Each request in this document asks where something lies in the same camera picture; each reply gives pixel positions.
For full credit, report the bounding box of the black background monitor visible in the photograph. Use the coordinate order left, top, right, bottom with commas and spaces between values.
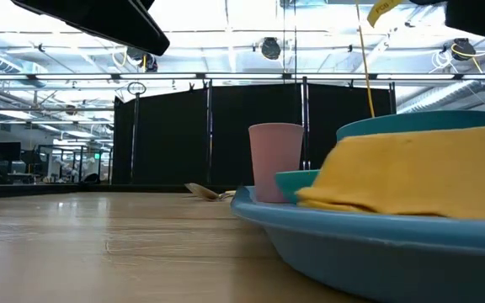
0, 141, 22, 163

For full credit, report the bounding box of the yellow cloth napkin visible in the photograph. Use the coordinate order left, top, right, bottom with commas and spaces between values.
296, 122, 485, 223

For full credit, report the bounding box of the black room divider screen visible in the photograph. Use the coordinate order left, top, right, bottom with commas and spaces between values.
111, 77, 397, 187

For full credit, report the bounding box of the yellow cable tag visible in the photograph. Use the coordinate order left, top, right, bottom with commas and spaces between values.
366, 0, 404, 28

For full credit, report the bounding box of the pink plastic cup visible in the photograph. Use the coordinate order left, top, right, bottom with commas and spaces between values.
248, 122, 306, 205

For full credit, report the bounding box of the blue plastic tray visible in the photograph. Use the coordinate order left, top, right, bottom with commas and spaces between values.
230, 185, 485, 303

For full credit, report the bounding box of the yellow hanging cable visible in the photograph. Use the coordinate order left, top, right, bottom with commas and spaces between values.
354, 0, 376, 119

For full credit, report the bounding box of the teal plastic plate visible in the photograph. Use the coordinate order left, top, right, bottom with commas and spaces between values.
274, 168, 322, 205

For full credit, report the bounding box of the black ceiling cable reel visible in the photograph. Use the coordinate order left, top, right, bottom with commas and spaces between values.
260, 36, 282, 61
451, 37, 477, 61
125, 45, 159, 73

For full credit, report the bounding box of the black metal table frame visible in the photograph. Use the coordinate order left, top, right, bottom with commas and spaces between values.
0, 183, 240, 200

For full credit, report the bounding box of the black pole with ring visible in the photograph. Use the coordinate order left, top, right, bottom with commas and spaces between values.
126, 80, 147, 185

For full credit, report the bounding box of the blue plastic bowl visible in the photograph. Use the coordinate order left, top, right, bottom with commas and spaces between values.
335, 109, 485, 143

